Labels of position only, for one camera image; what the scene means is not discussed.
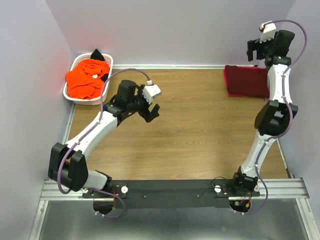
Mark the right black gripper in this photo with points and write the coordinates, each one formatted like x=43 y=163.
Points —
x=254 y=45

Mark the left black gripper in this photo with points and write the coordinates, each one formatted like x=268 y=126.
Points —
x=148 y=115

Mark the maroon t shirt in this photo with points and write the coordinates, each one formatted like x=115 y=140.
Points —
x=247 y=80

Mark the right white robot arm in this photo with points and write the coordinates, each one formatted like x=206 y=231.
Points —
x=275 y=118

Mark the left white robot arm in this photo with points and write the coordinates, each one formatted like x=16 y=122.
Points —
x=68 y=162

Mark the folded pink t shirt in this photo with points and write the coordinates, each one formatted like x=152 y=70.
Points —
x=226 y=82

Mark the orange t shirt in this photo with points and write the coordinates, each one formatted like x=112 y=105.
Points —
x=85 y=81

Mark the black t shirt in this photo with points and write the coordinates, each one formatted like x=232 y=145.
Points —
x=96 y=55

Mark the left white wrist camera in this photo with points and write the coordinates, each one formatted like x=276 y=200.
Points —
x=150 y=92

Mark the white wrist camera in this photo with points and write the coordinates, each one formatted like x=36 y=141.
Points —
x=268 y=30
x=150 y=92

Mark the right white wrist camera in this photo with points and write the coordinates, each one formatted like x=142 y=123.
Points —
x=268 y=30

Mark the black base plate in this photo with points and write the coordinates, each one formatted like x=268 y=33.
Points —
x=165 y=194

